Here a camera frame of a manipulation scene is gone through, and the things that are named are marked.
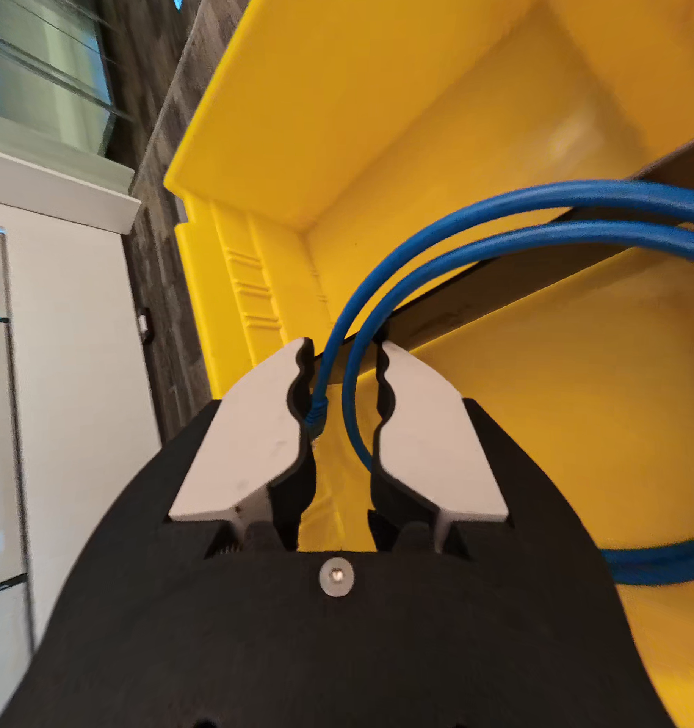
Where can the black bin divider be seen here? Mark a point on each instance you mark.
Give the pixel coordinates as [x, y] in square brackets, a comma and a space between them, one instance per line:
[494, 290]

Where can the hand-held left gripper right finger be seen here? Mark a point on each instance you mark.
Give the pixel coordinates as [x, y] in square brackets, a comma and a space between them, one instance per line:
[438, 455]

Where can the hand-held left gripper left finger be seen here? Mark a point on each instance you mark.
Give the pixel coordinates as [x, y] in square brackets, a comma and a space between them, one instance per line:
[250, 449]

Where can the yellow plastic bin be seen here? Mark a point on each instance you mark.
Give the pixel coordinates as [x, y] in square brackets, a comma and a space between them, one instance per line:
[381, 114]

